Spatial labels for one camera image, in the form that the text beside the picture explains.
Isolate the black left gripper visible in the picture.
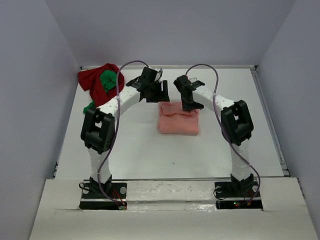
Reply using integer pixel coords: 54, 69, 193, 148
146, 81, 170, 104

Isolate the pink t shirt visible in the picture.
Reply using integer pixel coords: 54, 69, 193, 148
157, 101, 200, 136

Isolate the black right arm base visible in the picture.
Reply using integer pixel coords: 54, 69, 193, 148
213, 181, 263, 210

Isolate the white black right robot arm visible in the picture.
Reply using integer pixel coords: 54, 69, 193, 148
173, 75, 254, 196

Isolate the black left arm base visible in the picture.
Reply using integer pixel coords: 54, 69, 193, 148
78, 180, 128, 211

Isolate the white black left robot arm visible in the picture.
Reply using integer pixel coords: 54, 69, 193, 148
80, 66, 170, 198

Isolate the green t shirt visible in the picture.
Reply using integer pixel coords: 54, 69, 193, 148
82, 69, 120, 116

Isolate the dark red t shirt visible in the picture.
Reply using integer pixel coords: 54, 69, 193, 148
77, 63, 125, 111

